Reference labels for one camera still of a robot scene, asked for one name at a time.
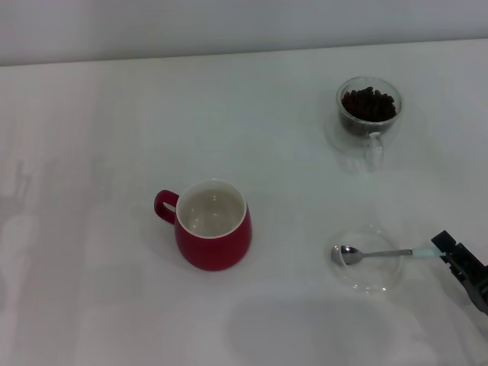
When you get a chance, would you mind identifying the glass cup with handle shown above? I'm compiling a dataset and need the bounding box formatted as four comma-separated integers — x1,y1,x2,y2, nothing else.
335,75,403,172

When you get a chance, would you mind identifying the blue handled metal spoon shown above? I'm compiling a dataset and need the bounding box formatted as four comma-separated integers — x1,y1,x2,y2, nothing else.
330,244,440,267

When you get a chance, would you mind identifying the red ceramic mug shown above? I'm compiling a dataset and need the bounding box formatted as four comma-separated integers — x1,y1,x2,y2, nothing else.
153,178,252,272

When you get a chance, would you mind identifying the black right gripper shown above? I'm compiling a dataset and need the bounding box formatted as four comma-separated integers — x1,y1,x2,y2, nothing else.
430,230,488,318

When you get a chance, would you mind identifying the clear glass saucer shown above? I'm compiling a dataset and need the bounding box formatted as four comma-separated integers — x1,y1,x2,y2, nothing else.
329,225,404,294

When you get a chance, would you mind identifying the coffee beans pile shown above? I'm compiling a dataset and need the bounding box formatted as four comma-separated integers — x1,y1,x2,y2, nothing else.
340,86,398,136

